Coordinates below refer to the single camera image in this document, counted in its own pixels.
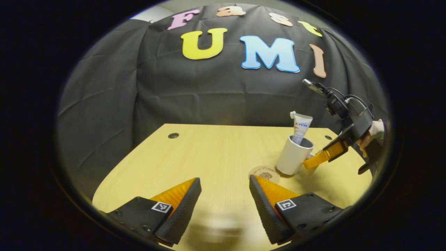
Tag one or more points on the round cork coaster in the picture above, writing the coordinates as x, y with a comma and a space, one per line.
259, 171

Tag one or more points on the black backdrop cloth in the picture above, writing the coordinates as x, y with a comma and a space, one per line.
209, 94

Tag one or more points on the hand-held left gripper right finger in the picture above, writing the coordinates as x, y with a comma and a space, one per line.
264, 216

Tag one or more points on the white toothpaste tube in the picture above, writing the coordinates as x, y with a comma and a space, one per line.
301, 127

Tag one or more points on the white toothbrush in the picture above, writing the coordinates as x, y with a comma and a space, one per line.
293, 114

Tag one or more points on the light wooden desktop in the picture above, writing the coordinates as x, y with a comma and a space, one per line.
216, 157

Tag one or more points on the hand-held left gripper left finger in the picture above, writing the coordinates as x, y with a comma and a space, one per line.
184, 212

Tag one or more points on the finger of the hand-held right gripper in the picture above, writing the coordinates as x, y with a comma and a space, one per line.
324, 157

